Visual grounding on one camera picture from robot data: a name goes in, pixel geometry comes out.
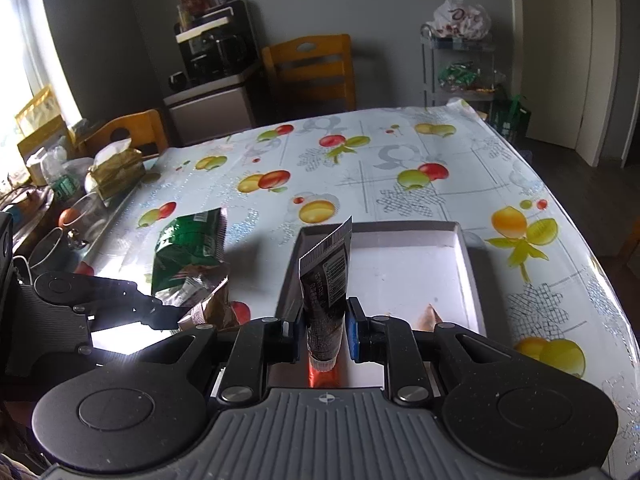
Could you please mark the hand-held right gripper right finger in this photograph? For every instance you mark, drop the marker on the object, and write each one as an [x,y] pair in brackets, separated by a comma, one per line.
[356,332]

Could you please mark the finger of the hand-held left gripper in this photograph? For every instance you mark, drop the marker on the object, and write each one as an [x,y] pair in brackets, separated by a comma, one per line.
[165,317]

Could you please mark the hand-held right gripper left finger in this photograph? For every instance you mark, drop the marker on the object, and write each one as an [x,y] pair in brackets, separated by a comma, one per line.
[292,342]

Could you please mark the brown squeeze tube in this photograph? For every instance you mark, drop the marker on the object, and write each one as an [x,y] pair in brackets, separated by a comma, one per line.
[325,300]

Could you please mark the brown snack packet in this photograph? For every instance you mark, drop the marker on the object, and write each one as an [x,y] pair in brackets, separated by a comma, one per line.
[215,310]

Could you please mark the clear white snack packet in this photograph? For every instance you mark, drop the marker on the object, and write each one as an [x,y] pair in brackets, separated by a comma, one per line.
[202,280]

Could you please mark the tan triangular snack packet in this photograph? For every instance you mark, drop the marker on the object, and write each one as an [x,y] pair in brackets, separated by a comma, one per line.
[429,317]

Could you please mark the green snack bag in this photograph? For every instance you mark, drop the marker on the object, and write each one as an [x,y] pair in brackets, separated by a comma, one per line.
[190,245]

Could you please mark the white cardboard box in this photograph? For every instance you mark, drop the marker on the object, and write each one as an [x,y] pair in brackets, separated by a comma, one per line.
[410,270]

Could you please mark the dark metal bowl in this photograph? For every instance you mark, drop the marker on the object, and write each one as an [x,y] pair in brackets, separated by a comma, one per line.
[45,250]

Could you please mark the orange fruit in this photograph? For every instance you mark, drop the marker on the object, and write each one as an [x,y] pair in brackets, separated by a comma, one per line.
[68,217]

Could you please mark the glass cup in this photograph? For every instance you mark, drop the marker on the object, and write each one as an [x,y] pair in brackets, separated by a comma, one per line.
[92,210]

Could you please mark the person's patterned clothing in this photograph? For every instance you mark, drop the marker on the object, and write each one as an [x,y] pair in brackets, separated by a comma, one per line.
[15,467]

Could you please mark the fruit print tablecloth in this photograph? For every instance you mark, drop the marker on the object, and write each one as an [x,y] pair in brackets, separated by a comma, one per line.
[350,185]

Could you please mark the gold tissue pack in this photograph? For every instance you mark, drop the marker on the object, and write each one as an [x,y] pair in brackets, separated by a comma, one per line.
[117,170]

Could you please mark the brown wooden chair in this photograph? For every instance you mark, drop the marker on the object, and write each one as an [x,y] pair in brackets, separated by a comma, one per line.
[145,130]

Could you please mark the grey cabinet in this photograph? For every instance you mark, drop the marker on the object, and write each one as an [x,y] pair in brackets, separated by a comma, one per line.
[210,115]

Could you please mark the yellow paper bag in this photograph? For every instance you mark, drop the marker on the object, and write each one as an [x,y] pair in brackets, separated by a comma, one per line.
[37,110]

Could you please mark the yellow wooden chair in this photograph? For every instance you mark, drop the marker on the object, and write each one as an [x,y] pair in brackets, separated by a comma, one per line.
[310,75]

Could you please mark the green shopping bag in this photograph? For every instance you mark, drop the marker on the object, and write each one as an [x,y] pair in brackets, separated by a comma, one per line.
[512,115]

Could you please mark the window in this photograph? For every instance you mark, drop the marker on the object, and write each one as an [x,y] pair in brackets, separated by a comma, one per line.
[15,60]

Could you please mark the black coffee machine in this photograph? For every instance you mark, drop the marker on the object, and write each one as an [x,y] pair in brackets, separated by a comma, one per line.
[220,50]

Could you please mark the green packets on rack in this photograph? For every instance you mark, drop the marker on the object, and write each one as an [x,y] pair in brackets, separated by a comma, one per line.
[457,74]

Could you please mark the metal storage rack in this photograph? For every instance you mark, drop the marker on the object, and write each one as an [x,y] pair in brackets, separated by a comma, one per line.
[460,49]

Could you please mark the white plastic bag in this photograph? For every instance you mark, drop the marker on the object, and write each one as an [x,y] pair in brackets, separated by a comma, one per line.
[460,17]

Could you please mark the white door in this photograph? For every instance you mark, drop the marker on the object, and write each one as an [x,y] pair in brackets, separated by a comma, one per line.
[550,60]

